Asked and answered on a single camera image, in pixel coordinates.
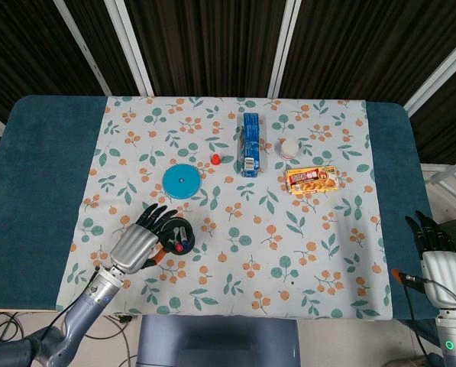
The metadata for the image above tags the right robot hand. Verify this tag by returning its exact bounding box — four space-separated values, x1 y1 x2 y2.
390 209 456 313

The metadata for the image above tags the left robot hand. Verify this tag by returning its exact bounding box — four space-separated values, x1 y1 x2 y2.
108 204 179 275

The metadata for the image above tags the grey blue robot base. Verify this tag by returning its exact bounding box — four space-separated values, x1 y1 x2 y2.
136 315 302 367

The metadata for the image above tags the red marker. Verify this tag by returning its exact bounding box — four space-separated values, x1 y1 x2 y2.
173 227 186 254

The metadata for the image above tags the small black round object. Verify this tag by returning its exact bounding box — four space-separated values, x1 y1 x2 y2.
157 216 196 257

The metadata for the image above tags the blue round disc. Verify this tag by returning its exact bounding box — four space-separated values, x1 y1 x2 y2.
162 163 202 200

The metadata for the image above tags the floral orange fruit tablecloth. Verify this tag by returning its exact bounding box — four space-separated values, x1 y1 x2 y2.
55 95 395 320

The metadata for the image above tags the teal table cover cloth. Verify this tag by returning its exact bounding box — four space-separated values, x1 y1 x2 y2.
0 94 441 320

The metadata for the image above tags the blue carton box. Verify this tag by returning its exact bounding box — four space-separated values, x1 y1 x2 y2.
236 112 264 178

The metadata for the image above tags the yellow curry roux box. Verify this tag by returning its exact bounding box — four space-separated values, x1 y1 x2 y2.
286 165 343 195

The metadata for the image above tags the small white jar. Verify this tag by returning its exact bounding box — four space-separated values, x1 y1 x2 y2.
279 138 302 158

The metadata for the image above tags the grey cable on right hand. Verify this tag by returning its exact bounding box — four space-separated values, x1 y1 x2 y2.
422 277 456 320

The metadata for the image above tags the black floor cable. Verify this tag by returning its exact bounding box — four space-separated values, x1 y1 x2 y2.
85 312 137 367

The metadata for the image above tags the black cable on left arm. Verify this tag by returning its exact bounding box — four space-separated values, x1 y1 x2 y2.
40 267 101 339

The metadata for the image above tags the white frame post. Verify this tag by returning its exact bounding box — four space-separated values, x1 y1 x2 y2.
402 29 456 118
104 0 154 97
267 0 302 99
53 0 112 96

